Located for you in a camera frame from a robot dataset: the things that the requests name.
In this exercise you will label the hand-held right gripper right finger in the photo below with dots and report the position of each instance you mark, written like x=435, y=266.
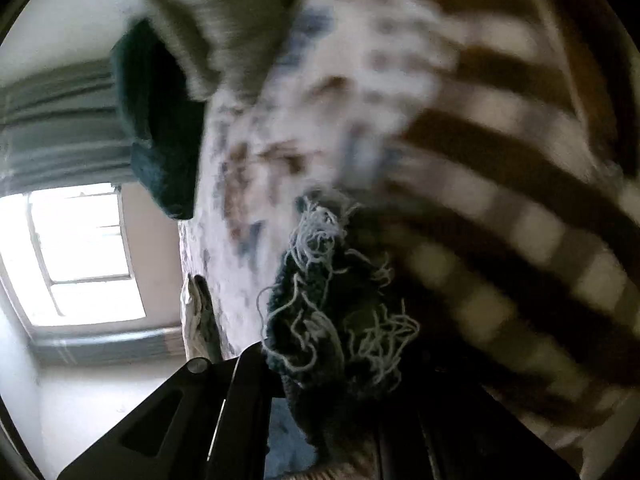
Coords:
x=430, y=445

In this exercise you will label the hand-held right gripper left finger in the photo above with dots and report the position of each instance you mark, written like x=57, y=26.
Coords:
x=200, y=415

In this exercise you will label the blue jeans pants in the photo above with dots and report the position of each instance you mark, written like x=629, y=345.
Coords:
x=325, y=355

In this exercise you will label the folded grey pants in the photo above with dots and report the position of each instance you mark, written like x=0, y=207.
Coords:
x=212, y=325

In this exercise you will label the folded white pants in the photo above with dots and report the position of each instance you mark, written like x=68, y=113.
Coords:
x=192, y=310

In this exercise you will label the grey-blue curtain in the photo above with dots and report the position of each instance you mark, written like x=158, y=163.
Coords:
x=105, y=345
x=60, y=125

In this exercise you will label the window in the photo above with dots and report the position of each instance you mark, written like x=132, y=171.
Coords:
x=75, y=255

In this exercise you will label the brown checked bed sheet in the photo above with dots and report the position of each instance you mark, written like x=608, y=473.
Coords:
x=525, y=210

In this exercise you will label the large dark green pillow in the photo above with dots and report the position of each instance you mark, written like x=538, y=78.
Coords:
x=160, y=125

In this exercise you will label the grey fuzzy cloth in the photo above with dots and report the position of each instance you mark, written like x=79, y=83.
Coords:
x=215, y=20

